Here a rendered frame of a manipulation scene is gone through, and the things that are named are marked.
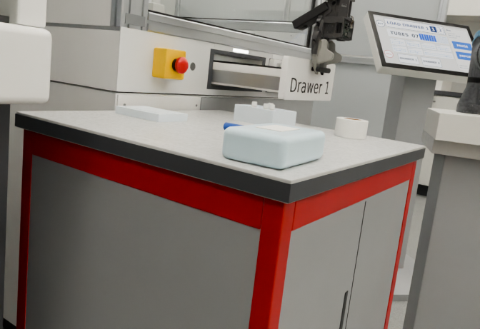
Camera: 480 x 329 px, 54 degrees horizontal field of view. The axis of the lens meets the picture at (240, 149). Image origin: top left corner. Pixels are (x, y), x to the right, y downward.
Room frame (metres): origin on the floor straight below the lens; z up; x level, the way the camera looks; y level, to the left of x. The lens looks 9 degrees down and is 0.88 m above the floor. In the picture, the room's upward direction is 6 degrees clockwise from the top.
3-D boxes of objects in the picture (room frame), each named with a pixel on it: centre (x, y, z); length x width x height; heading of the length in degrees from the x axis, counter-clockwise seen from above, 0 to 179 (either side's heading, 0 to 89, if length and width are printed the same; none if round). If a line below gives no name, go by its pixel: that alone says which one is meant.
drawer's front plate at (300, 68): (1.34, -0.17, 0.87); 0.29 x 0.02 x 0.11; 146
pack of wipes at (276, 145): (0.67, -0.05, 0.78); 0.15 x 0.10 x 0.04; 151
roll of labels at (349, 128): (1.06, -0.24, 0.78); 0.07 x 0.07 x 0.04
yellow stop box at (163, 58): (1.19, 0.19, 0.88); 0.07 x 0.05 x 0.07; 146
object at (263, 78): (1.46, 0.00, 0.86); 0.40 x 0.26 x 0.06; 56
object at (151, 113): (1.01, 0.19, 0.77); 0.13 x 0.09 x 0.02; 56
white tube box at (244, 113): (1.13, -0.05, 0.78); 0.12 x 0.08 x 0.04; 46
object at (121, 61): (1.77, 0.40, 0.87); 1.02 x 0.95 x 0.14; 146
